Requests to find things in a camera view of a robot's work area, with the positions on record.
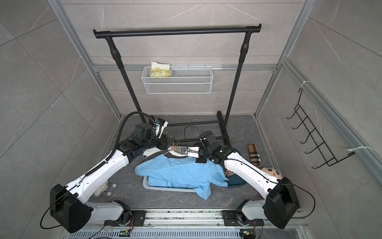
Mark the light blue t-shirt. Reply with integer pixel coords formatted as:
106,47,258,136
135,155,228,200

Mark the pink wire hanger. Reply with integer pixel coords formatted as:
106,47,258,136
164,138,182,156

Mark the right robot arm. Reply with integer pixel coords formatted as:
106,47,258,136
181,130,300,229

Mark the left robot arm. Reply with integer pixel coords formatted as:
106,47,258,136
45,112,169,233

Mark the white garment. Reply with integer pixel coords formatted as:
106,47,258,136
143,147,162,158

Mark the black clothes rack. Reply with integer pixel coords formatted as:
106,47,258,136
93,24,262,146

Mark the teal clothespin tray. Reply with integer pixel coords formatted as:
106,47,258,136
224,170,246,188

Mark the plaid case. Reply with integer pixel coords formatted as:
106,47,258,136
248,144,261,166

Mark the white laundry basket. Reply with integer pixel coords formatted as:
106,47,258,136
142,177,195,193

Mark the pink plush doll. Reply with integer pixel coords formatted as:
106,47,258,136
262,167,283,179

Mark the yellow tissue pack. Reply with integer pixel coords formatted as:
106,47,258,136
150,62,172,77

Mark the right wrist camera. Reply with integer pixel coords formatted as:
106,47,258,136
180,146,200,158

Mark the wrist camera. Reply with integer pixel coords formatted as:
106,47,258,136
180,146,200,158
155,118,168,138

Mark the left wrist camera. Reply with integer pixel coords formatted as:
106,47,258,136
155,118,168,138

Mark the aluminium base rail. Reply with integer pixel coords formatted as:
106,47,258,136
61,209,312,239

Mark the black wall hook rack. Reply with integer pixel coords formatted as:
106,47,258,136
286,88,355,169

